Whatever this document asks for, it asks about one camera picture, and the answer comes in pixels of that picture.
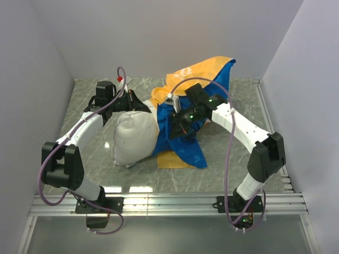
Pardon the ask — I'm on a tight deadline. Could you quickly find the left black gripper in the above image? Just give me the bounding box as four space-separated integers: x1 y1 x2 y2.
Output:
109 89 153 117

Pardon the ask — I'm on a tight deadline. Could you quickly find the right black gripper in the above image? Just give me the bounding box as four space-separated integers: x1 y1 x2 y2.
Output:
169 104 202 141

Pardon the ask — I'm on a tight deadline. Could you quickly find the white pillow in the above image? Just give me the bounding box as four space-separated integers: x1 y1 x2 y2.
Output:
113 100 159 167

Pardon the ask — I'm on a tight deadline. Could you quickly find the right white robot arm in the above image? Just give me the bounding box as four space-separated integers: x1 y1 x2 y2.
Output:
165 84 286 212

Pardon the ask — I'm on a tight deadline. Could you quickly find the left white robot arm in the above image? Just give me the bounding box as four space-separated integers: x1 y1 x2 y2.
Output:
38 81 151 213

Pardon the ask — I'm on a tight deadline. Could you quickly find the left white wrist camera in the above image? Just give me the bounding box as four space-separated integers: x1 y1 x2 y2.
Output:
117 76 132 92

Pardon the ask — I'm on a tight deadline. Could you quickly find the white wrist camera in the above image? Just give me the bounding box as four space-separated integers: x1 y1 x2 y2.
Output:
164 93 182 113
117 76 132 92

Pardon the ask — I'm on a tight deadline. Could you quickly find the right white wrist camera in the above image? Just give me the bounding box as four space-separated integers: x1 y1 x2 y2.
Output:
164 93 182 113

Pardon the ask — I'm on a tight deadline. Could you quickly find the right side aluminium rail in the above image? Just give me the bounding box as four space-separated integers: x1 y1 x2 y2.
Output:
253 78 295 194

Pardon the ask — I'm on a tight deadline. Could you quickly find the aluminium mounting rail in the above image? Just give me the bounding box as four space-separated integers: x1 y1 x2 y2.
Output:
17 193 308 253

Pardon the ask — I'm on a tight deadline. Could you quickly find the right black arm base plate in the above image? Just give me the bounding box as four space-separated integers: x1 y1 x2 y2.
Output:
212 195 264 213

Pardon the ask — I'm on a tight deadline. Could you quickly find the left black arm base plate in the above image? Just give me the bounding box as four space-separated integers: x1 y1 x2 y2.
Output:
75 196 124 214

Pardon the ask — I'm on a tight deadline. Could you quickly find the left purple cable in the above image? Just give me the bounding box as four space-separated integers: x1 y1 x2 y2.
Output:
38 66 128 235

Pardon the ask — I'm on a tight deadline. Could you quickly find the purple cable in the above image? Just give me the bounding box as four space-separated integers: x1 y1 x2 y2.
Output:
38 66 128 235
169 77 265 233

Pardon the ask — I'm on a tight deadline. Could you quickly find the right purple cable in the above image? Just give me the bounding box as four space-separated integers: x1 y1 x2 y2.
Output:
169 77 265 233

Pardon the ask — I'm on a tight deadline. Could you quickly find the black box under rail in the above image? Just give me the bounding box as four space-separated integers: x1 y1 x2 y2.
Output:
85 216 109 229

